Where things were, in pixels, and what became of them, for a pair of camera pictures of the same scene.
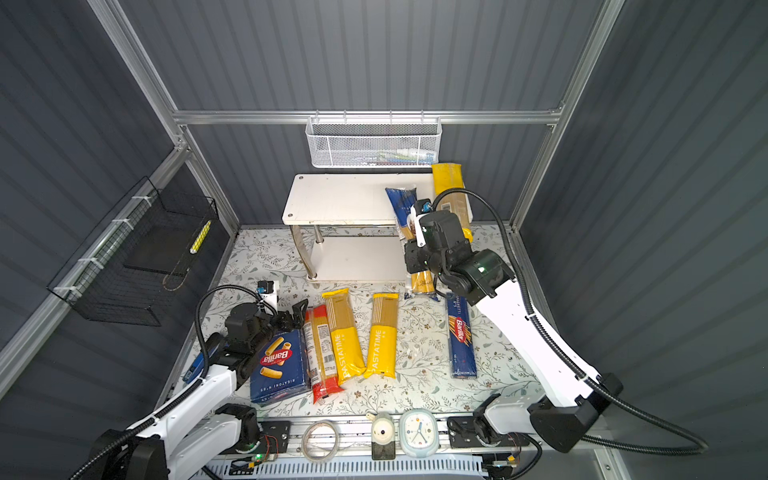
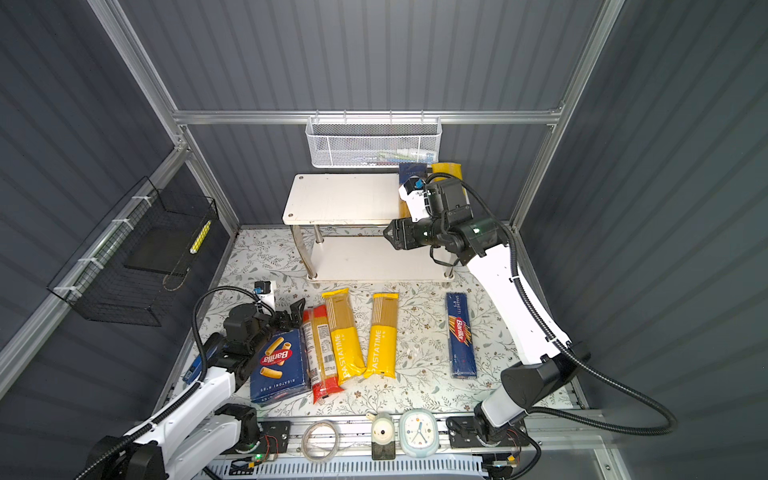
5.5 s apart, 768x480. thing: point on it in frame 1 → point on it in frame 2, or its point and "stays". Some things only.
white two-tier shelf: [314, 201] stays
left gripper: [296, 317] stays
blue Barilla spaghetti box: [461, 337] stays
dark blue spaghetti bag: [404, 203] → [409, 170]
